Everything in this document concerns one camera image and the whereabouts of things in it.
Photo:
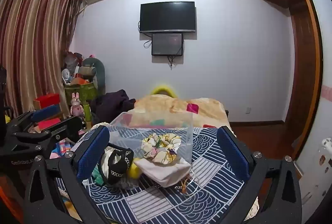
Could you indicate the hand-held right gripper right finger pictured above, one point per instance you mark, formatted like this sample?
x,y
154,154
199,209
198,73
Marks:
x,y
232,155

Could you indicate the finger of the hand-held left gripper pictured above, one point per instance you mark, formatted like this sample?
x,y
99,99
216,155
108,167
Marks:
x,y
64,129
45,113

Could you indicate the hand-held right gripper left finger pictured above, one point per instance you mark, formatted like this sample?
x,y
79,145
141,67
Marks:
x,y
93,155

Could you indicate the teal cloth piece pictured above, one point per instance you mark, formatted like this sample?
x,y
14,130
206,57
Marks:
x,y
96,176

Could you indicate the yellow plush ball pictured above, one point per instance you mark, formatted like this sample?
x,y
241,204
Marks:
x,y
134,170

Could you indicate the floral scrunchie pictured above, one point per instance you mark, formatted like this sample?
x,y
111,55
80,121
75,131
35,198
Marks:
x,y
160,147

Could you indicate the white cloth pouch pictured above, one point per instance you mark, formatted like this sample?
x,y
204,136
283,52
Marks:
x,y
166,170

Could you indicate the clear plastic box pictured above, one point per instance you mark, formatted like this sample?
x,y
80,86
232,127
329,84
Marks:
x,y
155,124

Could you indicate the red box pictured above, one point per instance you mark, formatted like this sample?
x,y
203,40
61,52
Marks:
x,y
46,100

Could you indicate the red book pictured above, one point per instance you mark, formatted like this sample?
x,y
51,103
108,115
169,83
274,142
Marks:
x,y
49,125

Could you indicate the pile of books and papers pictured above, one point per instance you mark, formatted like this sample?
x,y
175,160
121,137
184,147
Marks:
x,y
63,147

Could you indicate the pink rabbit figurine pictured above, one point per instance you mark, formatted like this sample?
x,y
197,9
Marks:
x,y
77,107

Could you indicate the green bottle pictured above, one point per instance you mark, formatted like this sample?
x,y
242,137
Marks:
x,y
87,112

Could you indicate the cream lace cloth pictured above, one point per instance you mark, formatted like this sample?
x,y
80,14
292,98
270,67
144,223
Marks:
x,y
102,124

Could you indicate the green storage box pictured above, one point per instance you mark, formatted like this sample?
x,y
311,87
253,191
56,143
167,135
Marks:
x,y
80,94

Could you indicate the small white fan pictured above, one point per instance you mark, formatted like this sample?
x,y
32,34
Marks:
x,y
66,75

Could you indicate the orange carton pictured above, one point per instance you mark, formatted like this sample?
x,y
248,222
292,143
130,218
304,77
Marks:
x,y
79,81

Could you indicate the orange cloth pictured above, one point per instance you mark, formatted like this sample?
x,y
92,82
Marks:
x,y
7,204

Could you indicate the dark clothes heap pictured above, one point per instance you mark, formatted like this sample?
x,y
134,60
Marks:
x,y
111,106

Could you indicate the grey green plush pillow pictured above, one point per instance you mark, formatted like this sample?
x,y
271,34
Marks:
x,y
99,71

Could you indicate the beige printed blanket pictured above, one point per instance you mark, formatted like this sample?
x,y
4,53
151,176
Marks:
x,y
168,107

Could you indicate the striped brown curtain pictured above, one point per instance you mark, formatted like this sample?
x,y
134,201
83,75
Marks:
x,y
31,32

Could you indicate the blue patterned cloth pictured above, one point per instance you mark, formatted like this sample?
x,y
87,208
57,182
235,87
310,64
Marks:
x,y
166,205

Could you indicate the yellow fuzzy cushion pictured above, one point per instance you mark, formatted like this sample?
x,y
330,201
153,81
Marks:
x,y
163,89

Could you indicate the white sliding wardrobe door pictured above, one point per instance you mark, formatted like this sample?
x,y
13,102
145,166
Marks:
x,y
320,99

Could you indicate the wooden door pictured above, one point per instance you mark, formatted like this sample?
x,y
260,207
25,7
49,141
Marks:
x,y
303,78

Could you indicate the white wall outlet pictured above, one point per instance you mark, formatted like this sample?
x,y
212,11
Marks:
x,y
248,110

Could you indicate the small black wall monitor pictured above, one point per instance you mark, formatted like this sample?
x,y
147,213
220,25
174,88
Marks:
x,y
167,44

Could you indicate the large black wall television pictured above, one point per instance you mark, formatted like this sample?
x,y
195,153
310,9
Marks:
x,y
167,16

